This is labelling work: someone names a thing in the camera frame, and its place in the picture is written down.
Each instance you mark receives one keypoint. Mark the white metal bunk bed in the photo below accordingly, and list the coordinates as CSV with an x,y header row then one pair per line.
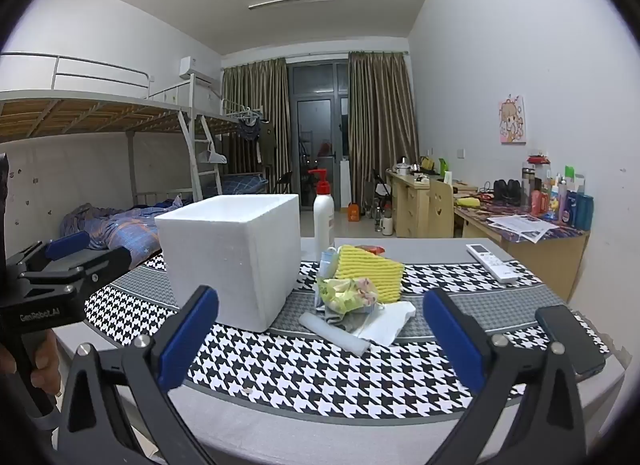
x,y
235,120
75,115

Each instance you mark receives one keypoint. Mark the glass balcony door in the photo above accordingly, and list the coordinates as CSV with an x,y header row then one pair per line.
x,y
320,125

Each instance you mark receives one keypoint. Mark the green plastic stand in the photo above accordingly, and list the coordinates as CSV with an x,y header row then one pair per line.
x,y
444,167

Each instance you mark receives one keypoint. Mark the black smartphone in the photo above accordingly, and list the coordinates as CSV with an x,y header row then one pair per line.
x,y
570,340

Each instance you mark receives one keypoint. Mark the white cooking pot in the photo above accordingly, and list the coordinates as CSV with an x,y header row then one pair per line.
x,y
402,166

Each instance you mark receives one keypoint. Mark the wooden smiley chair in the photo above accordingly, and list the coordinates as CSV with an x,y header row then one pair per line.
x,y
440,210

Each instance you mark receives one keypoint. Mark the printed paper sheets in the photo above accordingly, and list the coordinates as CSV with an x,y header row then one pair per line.
x,y
522,227

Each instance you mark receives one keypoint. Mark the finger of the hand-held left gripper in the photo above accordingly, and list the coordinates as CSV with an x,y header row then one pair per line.
x,y
70,243
107,265

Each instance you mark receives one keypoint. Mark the desk with patterned cover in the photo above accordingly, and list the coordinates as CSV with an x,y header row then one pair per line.
x,y
545,255

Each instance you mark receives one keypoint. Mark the person's left hand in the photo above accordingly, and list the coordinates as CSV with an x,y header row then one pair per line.
x,y
46,365

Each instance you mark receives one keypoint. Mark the white bunk bed ladder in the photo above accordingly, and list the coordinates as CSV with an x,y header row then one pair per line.
x,y
197,165

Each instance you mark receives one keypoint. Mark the white air conditioner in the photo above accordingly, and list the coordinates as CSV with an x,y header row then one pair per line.
x,y
197,70

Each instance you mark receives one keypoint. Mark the blue plaid quilt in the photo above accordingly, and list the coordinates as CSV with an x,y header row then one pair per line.
x,y
130,227

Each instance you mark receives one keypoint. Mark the pink cartoon wall poster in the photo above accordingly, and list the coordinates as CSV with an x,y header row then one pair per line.
x,y
512,119

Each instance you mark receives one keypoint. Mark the white thermos jug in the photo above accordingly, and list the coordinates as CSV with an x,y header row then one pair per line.
x,y
387,225

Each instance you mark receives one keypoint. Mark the olive hanging jacket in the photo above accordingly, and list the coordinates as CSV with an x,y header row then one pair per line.
x,y
267,150

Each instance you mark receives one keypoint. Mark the yellow ribbed cloth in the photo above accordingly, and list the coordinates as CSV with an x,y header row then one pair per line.
x,y
367,272

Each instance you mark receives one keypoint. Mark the white towel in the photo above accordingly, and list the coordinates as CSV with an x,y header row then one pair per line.
x,y
390,324

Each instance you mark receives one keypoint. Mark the houndstooth table mat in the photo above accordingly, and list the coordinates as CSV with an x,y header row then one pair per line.
x,y
300,370

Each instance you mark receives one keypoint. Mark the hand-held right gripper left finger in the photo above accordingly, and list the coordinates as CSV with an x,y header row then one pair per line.
x,y
192,340

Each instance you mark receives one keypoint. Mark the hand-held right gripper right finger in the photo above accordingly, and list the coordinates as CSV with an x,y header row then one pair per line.
x,y
452,340

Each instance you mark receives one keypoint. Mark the white lotion pump bottle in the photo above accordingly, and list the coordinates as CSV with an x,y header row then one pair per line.
x,y
323,220

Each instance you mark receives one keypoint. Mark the yellow-green wrapper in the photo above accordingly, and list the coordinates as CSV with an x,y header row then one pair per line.
x,y
345,295

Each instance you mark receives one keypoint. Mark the black folding chair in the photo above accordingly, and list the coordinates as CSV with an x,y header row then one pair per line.
x,y
382,190
283,181

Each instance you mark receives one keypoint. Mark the row of toiletry bottles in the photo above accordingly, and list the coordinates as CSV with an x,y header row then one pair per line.
x,y
565,200

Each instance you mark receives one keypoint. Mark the orange plastic jug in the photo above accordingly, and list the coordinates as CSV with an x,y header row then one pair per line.
x,y
353,212

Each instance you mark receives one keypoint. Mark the dark hanging clothes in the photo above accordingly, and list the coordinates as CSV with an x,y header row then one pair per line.
x,y
248,130

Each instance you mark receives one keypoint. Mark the ceiling tube light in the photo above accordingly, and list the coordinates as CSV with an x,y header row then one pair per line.
x,y
292,0

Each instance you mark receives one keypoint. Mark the wooden desk with drawers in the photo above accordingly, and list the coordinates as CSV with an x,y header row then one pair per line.
x,y
407,205

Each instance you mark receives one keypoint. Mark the white foam box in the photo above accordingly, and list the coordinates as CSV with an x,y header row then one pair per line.
x,y
225,255

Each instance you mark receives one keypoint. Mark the white panel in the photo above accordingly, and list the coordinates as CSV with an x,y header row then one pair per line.
x,y
346,185

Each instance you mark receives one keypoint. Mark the red snack packet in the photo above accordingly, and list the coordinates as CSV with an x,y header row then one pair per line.
x,y
372,248

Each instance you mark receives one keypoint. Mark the white remote control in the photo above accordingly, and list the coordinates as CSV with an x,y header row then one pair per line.
x,y
492,262

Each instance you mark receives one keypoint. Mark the blue mattress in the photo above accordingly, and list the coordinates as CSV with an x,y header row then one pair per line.
x,y
242,184

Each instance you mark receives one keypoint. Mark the brown curtain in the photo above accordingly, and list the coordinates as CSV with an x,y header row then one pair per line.
x,y
255,115
382,120

